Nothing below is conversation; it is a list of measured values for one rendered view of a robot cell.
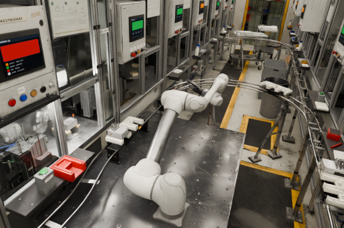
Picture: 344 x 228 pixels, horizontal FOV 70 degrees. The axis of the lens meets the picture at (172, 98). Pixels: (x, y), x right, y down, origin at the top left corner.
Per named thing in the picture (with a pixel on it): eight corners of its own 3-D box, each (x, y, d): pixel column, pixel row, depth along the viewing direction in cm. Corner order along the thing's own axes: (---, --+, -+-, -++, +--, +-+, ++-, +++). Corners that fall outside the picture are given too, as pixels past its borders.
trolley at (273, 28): (274, 62, 729) (281, 28, 688) (253, 59, 739) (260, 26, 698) (270, 55, 803) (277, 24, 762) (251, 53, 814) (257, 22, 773)
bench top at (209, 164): (211, 305, 113) (212, 299, 111) (34, 224, 145) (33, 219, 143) (245, 136, 241) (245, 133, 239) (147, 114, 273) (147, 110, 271)
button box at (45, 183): (45, 195, 130) (42, 178, 125) (34, 191, 133) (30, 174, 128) (57, 185, 137) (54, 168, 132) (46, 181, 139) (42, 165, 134)
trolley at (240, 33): (230, 68, 651) (236, 30, 610) (227, 62, 702) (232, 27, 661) (263, 70, 649) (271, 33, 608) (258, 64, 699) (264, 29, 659)
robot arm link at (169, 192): (179, 220, 141) (181, 191, 132) (151, 209, 147) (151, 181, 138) (188, 199, 155) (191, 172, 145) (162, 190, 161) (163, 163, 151)
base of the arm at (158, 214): (191, 200, 161) (192, 194, 159) (180, 228, 142) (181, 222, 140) (166, 192, 167) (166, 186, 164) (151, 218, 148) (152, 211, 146)
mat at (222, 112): (221, 142, 342) (221, 141, 342) (181, 131, 360) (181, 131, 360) (253, 50, 841) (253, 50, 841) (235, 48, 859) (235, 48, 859)
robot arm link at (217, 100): (209, 101, 237) (215, 88, 234) (221, 108, 227) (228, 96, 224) (202, 99, 229) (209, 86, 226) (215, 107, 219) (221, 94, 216)
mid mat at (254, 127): (278, 158, 316) (278, 157, 316) (235, 147, 333) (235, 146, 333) (277, 122, 402) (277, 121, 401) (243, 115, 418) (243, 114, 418)
